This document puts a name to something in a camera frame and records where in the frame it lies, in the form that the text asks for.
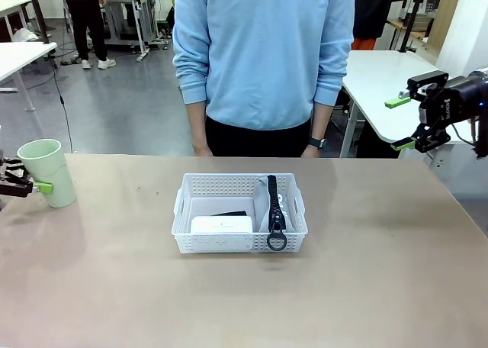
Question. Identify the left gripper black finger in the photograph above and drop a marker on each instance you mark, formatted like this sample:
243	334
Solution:
23	189
11	166

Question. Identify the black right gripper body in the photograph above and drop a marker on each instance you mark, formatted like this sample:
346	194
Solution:
457	100

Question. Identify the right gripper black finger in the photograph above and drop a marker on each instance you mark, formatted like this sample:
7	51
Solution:
419	81
431	140

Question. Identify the pale green plastic cup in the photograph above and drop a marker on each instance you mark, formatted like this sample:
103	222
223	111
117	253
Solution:
53	168

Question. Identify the grey CAMPUS pencil case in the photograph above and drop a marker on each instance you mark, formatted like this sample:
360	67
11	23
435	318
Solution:
273	207

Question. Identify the white power strip box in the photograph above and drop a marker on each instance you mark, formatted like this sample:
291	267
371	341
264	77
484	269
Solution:
223	224

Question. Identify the black stapler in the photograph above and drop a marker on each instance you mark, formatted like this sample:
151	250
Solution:
230	213

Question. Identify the person's left forearm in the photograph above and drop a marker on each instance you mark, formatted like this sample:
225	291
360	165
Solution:
322	121

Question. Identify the person's right forearm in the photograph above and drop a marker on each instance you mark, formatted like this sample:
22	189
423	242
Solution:
196	124

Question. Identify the white perforated plastic basket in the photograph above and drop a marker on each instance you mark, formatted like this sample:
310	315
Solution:
213	243

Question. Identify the person's left hand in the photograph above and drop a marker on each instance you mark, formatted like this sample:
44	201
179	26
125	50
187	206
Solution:
310	153

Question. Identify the person's right hand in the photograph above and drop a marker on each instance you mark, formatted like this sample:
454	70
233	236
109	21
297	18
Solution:
202	151

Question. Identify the black tripod stand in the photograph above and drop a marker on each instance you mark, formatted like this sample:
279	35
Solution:
411	16

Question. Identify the background person in orange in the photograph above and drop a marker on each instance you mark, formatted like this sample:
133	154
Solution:
368	12

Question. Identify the small white side table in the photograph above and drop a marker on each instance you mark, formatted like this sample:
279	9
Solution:
23	58

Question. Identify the black smartwatch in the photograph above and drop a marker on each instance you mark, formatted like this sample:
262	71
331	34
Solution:
317	143

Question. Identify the pair of dark slippers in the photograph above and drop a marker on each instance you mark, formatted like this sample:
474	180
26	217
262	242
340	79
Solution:
72	60

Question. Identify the black pole stand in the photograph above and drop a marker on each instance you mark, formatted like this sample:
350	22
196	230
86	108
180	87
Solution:
38	16

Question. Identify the person in light blue sweatshirt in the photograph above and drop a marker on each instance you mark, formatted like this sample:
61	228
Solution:
263	58

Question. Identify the white background desk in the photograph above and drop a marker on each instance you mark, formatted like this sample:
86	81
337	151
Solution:
15	4

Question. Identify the background person in black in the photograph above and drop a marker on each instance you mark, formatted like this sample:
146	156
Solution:
89	16

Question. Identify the grey background workbench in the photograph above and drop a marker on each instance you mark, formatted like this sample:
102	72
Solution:
127	4

